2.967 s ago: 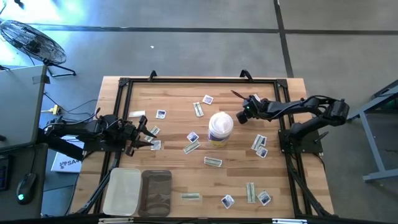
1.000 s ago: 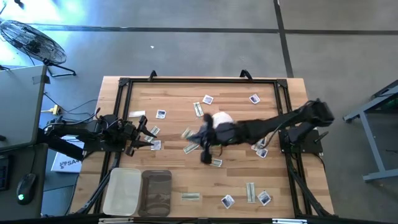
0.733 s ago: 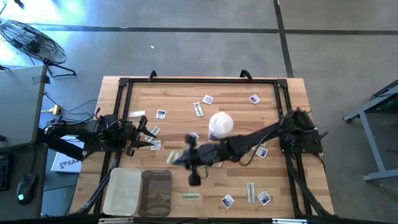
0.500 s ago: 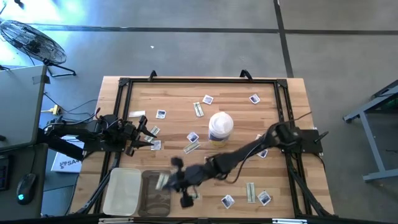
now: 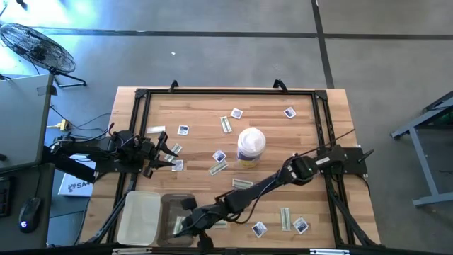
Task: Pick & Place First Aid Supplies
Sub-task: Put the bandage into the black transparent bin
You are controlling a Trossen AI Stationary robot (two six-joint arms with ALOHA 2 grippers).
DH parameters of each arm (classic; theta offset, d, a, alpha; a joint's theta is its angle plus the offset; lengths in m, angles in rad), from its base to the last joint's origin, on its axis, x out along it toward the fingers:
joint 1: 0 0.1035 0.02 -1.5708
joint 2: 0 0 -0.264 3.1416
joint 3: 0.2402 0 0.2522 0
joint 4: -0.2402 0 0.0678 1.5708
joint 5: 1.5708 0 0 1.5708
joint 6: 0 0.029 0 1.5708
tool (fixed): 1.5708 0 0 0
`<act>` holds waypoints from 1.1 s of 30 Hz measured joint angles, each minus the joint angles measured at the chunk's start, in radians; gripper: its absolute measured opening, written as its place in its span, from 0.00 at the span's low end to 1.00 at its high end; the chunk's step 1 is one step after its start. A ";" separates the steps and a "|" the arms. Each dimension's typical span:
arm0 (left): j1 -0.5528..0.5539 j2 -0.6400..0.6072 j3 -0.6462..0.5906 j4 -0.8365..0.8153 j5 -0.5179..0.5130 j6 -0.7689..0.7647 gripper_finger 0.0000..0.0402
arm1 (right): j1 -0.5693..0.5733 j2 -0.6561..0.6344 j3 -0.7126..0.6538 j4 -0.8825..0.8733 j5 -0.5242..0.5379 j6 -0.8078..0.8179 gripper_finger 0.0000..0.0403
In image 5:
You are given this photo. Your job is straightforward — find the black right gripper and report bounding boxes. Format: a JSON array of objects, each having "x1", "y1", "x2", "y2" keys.
[{"x1": 174, "y1": 197, "x2": 227, "y2": 249}]

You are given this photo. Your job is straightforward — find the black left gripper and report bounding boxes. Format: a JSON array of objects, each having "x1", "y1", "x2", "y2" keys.
[{"x1": 134, "y1": 131, "x2": 179, "y2": 179}]

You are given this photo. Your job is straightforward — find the grey translucent plastic bin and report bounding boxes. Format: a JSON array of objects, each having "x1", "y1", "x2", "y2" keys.
[{"x1": 156, "y1": 193, "x2": 197, "y2": 248}]

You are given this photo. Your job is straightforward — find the black metal beam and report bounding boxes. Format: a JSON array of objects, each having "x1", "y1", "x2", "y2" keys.
[{"x1": 0, "y1": 242, "x2": 453, "y2": 255}]

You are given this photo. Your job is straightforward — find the white plastic bin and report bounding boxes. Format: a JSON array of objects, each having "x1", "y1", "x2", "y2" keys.
[{"x1": 116, "y1": 190, "x2": 162, "y2": 247}]

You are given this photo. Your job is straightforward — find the white cardboard box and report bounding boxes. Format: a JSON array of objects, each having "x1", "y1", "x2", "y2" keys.
[{"x1": 57, "y1": 154, "x2": 96, "y2": 198}]

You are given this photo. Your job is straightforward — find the black diagonal strut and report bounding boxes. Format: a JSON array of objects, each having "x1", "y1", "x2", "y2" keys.
[{"x1": 42, "y1": 147, "x2": 96, "y2": 183}]

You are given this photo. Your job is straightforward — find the Lysol wipes canister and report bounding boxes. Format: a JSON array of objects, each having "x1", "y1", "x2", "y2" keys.
[{"x1": 236, "y1": 127, "x2": 267, "y2": 169}]

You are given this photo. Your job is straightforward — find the yellow power plug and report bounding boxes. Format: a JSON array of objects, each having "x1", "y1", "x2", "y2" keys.
[{"x1": 47, "y1": 119, "x2": 70, "y2": 131}]

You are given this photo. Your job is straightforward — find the dark grey desk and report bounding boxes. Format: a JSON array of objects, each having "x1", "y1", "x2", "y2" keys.
[{"x1": 0, "y1": 162, "x2": 56, "y2": 251}]

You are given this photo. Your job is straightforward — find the black computer mouse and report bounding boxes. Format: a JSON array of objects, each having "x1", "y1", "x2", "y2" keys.
[{"x1": 17, "y1": 196, "x2": 42, "y2": 234}]

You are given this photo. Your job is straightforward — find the black keyboard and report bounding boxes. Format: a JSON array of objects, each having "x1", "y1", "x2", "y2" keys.
[{"x1": 0, "y1": 176, "x2": 11, "y2": 218}]

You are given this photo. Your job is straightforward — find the black floor fan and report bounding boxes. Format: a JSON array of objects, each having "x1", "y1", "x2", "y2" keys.
[{"x1": 0, "y1": 22, "x2": 88, "y2": 89}]

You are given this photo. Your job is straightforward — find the silver beam bracket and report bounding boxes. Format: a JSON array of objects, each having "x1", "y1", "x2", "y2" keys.
[
  {"x1": 309, "y1": 249, "x2": 350, "y2": 255},
  {"x1": 112, "y1": 247, "x2": 153, "y2": 255}
]

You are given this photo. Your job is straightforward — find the black aluminium table frame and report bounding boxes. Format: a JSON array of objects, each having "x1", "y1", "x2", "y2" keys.
[{"x1": 86, "y1": 87, "x2": 382, "y2": 249}]

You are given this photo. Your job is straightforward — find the black floor cable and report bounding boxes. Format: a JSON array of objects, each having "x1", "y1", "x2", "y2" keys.
[{"x1": 49, "y1": 105, "x2": 113, "y2": 142}]

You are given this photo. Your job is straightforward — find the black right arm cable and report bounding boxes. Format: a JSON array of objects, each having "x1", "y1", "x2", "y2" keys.
[{"x1": 233, "y1": 128, "x2": 356, "y2": 225}]

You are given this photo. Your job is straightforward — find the grey metal table frame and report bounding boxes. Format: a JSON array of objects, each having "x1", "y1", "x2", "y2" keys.
[{"x1": 390, "y1": 90, "x2": 453, "y2": 208}]

